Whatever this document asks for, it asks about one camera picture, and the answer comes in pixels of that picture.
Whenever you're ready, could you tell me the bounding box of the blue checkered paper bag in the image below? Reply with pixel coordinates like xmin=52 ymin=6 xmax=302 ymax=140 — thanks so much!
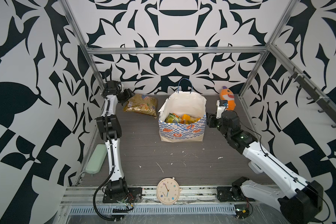
xmin=158 ymin=78 xmax=207 ymax=143

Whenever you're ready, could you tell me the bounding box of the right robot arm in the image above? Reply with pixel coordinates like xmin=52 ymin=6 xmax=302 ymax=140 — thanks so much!
xmin=207 ymin=110 xmax=323 ymax=224

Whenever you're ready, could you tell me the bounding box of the round wooden clock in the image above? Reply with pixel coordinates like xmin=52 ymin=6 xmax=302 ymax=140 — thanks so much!
xmin=156 ymin=177 xmax=181 ymax=205

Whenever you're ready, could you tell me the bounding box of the green yellow snack packet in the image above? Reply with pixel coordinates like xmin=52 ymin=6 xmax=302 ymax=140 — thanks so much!
xmin=165 ymin=113 xmax=183 ymax=124

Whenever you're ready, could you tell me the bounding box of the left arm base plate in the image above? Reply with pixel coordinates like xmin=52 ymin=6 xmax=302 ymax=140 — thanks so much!
xmin=103 ymin=187 xmax=142 ymax=203

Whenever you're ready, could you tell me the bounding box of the black wall hook rack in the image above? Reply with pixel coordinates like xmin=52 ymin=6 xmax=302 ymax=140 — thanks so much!
xmin=288 ymin=67 xmax=336 ymax=128

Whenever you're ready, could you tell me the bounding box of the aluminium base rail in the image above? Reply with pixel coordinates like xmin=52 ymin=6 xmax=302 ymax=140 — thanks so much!
xmin=56 ymin=185 xmax=283 ymax=223

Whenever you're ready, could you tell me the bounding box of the white digital timer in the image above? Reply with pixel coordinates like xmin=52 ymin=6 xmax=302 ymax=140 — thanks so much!
xmin=248 ymin=161 xmax=264 ymax=174

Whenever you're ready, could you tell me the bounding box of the gold snack bag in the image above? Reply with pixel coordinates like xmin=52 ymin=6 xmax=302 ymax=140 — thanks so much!
xmin=123 ymin=94 xmax=158 ymax=118

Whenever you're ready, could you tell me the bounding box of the green glasses case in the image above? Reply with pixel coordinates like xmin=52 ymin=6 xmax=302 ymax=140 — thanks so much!
xmin=85 ymin=144 xmax=107 ymax=175

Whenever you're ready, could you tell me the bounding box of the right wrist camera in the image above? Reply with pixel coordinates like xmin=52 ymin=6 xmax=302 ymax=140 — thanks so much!
xmin=216 ymin=99 xmax=228 ymax=119

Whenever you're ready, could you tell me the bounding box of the orange plush toy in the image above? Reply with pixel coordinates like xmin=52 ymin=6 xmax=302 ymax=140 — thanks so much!
xmin=219 ymin=86 xmax=236 ymax=111

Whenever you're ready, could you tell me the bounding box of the orange yellow snack bag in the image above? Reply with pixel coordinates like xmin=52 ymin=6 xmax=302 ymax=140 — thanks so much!
xmin=181 ymin=114 xmax=201 ymax=124

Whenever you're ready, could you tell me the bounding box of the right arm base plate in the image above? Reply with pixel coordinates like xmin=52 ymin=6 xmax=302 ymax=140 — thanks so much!
xmin=217 ymin=186 xmax=255 ymax=202

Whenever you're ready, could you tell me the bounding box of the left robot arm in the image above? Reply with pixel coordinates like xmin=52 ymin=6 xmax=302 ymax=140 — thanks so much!
xmin=96 ymin=81 xmax=134 ymax=203

